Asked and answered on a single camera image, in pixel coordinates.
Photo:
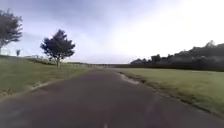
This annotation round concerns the dark round tree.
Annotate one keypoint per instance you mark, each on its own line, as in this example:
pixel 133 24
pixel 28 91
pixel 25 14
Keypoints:
pixel 58 46

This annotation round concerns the tall dark tree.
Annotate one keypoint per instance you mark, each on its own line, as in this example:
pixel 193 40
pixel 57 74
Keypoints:
pixel 8 28

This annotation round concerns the dark wooded hillside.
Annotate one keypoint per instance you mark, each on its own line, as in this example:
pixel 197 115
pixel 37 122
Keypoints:
pixel 193 58

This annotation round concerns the small distant tree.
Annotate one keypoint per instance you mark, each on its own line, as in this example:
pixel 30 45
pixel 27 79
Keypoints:
pixel 18 52

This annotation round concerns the dark asphalt path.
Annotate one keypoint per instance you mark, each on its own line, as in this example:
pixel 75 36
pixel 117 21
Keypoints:
pixel 100 100

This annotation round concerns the green grass field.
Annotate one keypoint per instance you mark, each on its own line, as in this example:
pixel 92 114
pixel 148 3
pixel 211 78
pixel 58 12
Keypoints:
pixel 186 83

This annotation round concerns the green grass slope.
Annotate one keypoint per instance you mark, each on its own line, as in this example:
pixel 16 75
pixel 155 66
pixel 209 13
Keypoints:
pixel 23 73

